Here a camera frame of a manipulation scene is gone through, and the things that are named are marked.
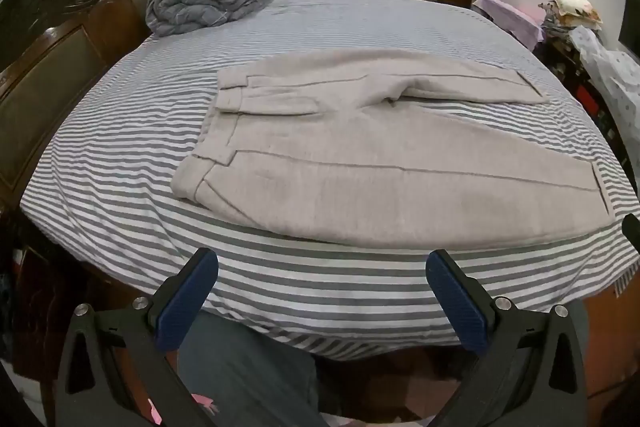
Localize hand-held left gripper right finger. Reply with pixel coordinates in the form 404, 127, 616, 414
425, 249, 588, 427

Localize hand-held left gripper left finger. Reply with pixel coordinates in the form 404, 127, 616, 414
55, 248, 221, 427

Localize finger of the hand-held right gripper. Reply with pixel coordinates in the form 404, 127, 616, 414
621, 213, 640, 254

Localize beige pants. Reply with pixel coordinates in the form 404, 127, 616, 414
171, 49, 617, 250

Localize person's grey trouser leg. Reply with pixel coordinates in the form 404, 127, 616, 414
176, 307, 328, 427

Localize pink slipper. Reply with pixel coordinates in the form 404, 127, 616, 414
191, 391, 217, 414

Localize white dotted cloth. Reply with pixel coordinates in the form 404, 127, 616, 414
570, 27, 640, 160

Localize striped bed sheet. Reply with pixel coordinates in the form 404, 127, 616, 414
20, 0, 640, 363

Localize black monitor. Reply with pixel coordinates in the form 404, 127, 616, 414
618, 0, 640, 58

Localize floral cloth pile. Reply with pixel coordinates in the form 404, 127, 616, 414
537, 0, 604, 34

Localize purple cloth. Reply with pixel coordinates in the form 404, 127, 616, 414
472, 0, 544, 48

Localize dark wooden headboard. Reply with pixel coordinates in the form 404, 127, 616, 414
0, 0, 201, 210

